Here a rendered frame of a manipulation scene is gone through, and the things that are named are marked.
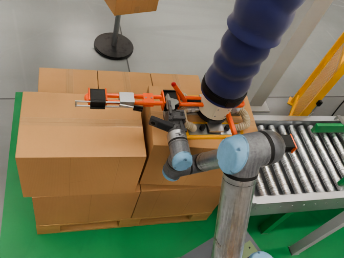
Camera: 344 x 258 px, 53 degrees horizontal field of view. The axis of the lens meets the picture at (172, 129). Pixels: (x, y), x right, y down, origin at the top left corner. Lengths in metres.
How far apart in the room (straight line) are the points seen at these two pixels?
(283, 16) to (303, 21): 1.64
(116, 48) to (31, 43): 0.81
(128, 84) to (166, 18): 1.84
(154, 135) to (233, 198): 0.68
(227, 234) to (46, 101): 1.13
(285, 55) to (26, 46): 2.37
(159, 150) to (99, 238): 1.00
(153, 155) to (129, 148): 0.13
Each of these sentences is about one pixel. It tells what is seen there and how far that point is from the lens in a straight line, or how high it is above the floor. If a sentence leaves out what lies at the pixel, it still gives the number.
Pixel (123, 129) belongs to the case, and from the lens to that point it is 1.79.
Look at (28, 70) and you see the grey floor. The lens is 3.39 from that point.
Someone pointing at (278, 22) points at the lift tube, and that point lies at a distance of 1.38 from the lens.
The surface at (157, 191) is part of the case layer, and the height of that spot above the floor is 0.54.
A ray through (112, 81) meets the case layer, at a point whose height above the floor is 0.54.
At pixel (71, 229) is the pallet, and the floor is 0.02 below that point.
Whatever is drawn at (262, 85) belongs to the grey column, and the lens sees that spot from 3.39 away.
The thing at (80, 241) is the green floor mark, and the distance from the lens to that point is 2.50.
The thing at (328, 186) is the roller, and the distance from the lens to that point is 2.68.
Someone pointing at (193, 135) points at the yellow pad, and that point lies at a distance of 1.75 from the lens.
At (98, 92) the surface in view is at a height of 1.17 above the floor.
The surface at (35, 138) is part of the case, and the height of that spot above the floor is 0.94.
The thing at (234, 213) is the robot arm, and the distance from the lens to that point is 1.19.
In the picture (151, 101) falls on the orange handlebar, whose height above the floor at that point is 1.16.
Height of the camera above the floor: 2.37
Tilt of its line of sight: 50 degrees down
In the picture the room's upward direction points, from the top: 22 degrees clockwise
